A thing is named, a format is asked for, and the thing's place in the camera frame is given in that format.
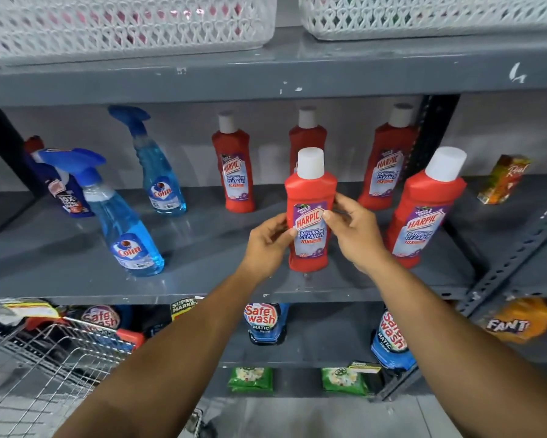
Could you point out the blue detergent bottle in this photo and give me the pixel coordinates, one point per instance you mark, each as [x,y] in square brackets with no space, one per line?
[264,321]
[391,343]
[100,317]

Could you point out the black pouch yellow label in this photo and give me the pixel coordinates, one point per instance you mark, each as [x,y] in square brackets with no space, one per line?
[173,312]

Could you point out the dark blue cleaner bottle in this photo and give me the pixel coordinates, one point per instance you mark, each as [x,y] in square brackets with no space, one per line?
[56,189]

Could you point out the juice carton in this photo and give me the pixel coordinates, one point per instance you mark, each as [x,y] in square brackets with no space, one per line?
[504,180]

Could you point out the blue glass cleaner spray bottle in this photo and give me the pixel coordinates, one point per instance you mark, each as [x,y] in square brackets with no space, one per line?
[122,232]
[157,177]

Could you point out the person's left forearm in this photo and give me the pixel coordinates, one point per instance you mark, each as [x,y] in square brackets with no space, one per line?
[173,360]

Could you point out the grey metal shelf rack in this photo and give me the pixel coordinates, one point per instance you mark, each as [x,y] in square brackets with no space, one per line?
[255,77]

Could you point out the orange soft drink bottle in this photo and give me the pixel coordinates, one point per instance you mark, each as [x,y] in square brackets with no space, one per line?
[520,320]

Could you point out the green packet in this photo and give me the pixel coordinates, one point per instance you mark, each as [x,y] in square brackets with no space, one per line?
[345,380]
[251,379]

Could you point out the person's left hand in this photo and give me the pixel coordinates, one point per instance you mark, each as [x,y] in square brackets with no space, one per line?
[263,248]

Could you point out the white and yellow packet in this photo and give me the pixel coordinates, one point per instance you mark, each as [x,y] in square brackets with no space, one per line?
[24,310]

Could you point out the person's right thumb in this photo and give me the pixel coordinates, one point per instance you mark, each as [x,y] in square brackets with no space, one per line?
[332,221]

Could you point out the person's left thumb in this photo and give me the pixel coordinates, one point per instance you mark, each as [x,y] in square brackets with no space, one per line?
[286,236]

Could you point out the person's right hand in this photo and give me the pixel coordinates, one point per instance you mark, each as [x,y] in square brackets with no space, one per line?
[358,237]

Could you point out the white plastic lattice basket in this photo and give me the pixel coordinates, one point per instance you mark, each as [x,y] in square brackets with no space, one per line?
[433,13]
[118,27]

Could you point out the person's right forearm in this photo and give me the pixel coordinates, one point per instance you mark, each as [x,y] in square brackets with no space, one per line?
[460,351]

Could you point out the red cleaner bottle white cap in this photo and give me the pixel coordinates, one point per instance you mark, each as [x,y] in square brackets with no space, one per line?
[233,168]
[307,136]
[421,214]
[311,189]
[387,164]

